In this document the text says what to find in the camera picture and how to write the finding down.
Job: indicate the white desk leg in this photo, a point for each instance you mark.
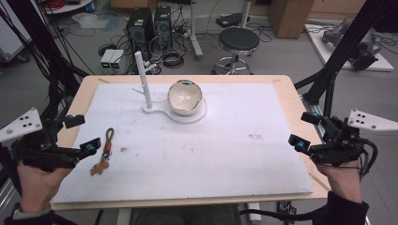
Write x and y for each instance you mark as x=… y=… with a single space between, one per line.
x=194 y=28

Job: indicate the person's left hand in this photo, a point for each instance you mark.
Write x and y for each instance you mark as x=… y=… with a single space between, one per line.
x=37 y=187

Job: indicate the wooden table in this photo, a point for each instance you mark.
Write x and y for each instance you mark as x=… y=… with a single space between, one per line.
x=300 y=93

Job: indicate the white power supply box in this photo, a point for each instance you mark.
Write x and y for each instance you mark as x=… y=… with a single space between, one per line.
x=107 y=58
x=117 y=58

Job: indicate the large black computer tower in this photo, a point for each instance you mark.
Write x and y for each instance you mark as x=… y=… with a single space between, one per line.
x=140 y=28

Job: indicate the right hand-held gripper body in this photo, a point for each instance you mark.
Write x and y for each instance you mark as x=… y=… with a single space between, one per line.
x=341 y=146

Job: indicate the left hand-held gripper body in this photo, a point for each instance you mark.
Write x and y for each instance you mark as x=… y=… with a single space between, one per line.
x=34 y=150

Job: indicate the cream ceramic bowl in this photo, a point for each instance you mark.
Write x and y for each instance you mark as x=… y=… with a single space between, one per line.
x=184 y=97

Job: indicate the small black computer tower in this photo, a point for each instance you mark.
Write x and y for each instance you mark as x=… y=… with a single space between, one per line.
x=162 y=25

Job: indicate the white board with robot parts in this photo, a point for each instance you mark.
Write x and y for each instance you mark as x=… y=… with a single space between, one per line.
x=356 y=43

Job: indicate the clear plastic sheet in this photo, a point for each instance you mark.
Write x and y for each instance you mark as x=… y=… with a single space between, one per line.
x=94 y=21

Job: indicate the black flat device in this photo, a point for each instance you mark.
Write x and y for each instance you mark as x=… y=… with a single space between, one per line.
x=230 y=20

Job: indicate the brown wooden cabinet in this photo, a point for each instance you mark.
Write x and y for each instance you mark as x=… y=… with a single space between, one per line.
x=289 y=17

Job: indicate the person's right hand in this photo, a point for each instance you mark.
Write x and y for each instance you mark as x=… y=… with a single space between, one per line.
x=344 y=181

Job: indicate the white stand with pole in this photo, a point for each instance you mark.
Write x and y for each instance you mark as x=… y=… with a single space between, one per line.
x=144 y=78

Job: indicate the black round stool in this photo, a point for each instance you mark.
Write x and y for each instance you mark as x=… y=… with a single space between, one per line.
x=238 y=39

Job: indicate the white table mat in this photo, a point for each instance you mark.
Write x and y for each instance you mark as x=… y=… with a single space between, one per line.
x=203 y=156

